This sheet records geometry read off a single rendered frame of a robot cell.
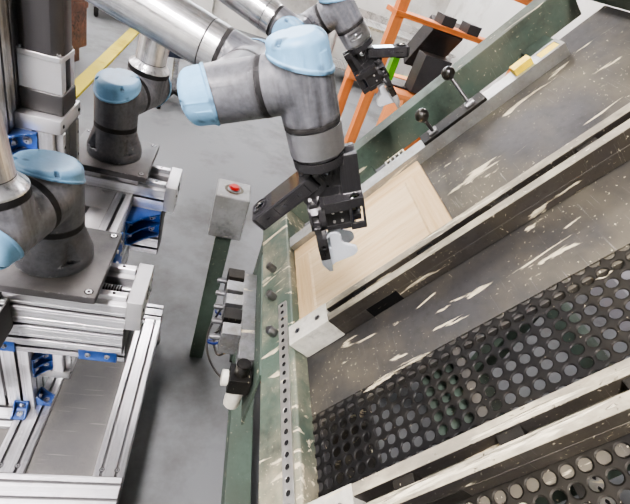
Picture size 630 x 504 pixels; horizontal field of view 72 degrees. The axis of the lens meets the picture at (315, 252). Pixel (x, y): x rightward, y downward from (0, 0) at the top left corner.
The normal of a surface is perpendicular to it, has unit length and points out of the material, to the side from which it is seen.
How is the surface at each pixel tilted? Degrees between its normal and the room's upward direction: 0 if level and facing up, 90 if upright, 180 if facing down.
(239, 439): 0
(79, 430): 0
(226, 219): 90
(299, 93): 96
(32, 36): 90
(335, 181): 90
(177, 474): 0
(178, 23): 70
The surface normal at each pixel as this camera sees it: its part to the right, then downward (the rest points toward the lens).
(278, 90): -0.14, 0.49
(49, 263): 0.41, 0.39
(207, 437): 0.30, -0.76
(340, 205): 0.09, 0.62
